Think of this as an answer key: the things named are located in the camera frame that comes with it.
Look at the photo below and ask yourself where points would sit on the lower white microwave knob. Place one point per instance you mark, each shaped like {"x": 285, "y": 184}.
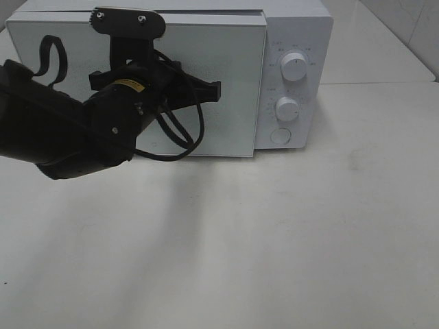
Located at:
{"x": 286, "y": 109}

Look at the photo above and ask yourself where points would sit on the round white door button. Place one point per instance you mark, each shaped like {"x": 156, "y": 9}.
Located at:
{"x": 280, "y": 136}

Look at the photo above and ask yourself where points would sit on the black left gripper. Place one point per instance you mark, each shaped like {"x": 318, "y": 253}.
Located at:
{"x": 140, "y": 78}

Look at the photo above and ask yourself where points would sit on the white microwave oven body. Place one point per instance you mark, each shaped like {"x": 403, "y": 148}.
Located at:
{"x": 242, "y": 49}

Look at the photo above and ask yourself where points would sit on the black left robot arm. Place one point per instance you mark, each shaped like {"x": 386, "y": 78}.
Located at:
{"x": 66, "y": 138}

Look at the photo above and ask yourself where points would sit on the upper white microwave knob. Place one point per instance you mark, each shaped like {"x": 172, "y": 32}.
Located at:
{"x": 294, "y": 66}

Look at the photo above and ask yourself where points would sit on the white microwave knob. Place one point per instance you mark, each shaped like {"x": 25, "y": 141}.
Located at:
{"x": 286, "y": 109}
{"x": 294, "y": 66}

